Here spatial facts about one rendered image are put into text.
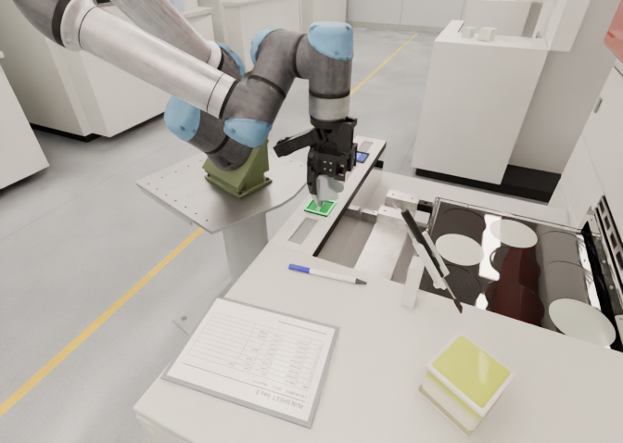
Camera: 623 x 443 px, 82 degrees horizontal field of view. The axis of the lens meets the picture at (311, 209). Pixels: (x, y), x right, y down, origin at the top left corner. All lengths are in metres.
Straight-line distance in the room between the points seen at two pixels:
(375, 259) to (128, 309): 1.47
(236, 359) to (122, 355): 1.35
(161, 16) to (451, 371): 0.81
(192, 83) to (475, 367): 0.58
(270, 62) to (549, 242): 0.71
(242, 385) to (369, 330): 0.20
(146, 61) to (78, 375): 1.47
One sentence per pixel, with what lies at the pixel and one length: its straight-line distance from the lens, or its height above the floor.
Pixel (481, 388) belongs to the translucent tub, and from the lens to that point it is 0.49.
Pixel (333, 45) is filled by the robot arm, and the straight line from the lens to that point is 0.62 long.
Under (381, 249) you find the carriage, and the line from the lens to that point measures 0.83.
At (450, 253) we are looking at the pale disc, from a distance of 0.83.
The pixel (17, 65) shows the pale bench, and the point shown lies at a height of 0.63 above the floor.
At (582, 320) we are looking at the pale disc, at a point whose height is 0.90.
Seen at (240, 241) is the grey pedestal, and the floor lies 0.62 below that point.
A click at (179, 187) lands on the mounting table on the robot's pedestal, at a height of 0.82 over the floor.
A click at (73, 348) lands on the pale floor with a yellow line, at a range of 2.00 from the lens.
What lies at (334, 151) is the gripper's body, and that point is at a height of 1.11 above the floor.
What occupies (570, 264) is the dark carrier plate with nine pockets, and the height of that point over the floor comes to 0.90.
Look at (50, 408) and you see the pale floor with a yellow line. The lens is 1.87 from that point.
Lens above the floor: 1.43
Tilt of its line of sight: 36 degrees down
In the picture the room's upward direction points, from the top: straight up
